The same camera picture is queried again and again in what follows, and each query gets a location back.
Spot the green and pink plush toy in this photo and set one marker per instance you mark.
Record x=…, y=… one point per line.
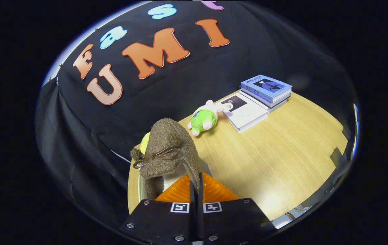
x=202, y=119

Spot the yellow plush ball toy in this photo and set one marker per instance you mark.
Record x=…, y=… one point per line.
x=145, y=143

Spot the pale blue book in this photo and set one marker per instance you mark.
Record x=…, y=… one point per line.
x=265, y=102

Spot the brown fuzzy shoe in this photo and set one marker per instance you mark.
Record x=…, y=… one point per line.
x=170, y=139

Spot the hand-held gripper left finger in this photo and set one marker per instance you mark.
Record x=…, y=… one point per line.
x=191, y=217

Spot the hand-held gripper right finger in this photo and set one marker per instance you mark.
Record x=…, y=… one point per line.
x=201, y=217

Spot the blue cover book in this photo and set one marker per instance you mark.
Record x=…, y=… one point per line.
x=268, y=85

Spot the white cover book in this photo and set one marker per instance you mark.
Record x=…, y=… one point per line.
x=248, y=114

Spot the beige fabric storage box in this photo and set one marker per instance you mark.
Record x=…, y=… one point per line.
x=173, y=182

